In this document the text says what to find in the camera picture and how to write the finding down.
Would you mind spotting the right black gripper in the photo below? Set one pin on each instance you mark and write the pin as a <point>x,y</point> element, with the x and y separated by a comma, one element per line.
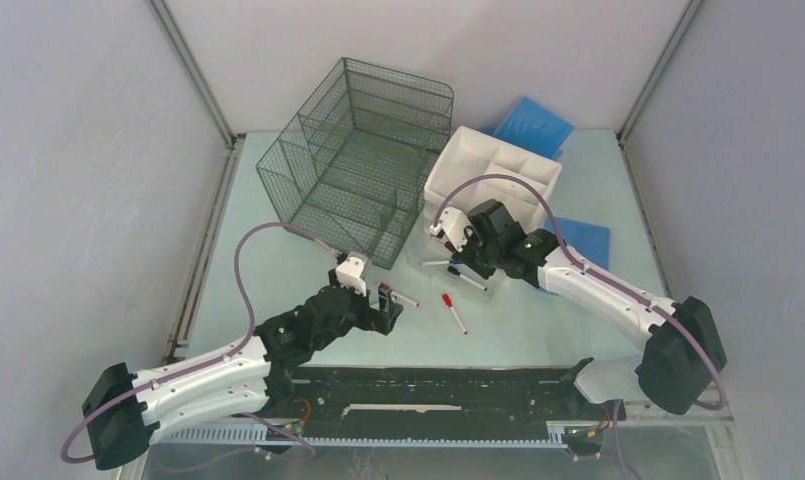
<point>463,256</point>

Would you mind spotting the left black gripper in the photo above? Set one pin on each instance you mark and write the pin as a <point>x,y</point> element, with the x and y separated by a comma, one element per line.
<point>380,319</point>

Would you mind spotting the black cap marker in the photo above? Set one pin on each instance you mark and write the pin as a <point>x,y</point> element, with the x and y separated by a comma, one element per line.
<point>456,272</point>

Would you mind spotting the red cap marker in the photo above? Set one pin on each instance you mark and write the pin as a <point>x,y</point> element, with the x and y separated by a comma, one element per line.
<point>397,296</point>
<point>447,300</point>

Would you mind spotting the white plastic drawer organizer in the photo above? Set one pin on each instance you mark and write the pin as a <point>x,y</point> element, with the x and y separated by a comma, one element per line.
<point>470,153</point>

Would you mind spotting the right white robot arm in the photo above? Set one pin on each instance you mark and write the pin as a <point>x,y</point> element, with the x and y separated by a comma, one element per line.
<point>680,350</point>

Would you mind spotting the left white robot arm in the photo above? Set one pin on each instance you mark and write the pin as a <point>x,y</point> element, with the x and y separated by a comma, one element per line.
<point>141,409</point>

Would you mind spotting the blue folder at right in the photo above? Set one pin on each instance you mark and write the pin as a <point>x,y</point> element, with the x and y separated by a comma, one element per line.
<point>591,240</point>

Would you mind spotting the blue folder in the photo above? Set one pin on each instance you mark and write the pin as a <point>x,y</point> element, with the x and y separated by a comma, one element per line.
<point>591,240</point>
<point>532,127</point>

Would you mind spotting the blue folder at back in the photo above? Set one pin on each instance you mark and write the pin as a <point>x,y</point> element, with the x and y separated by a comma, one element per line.
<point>532,127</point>

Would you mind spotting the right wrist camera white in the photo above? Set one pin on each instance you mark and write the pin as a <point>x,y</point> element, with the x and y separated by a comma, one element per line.
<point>450,229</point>

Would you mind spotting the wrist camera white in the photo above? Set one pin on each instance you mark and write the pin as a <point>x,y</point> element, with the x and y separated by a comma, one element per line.
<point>350,272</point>
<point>450,229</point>

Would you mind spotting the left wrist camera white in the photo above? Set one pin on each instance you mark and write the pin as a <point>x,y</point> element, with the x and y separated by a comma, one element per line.
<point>350,272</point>

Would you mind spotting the black front rail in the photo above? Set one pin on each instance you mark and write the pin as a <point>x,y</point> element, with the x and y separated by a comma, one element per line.
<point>441,405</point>

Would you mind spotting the green wire mesh basket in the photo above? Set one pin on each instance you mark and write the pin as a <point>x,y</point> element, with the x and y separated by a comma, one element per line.
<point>351,164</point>

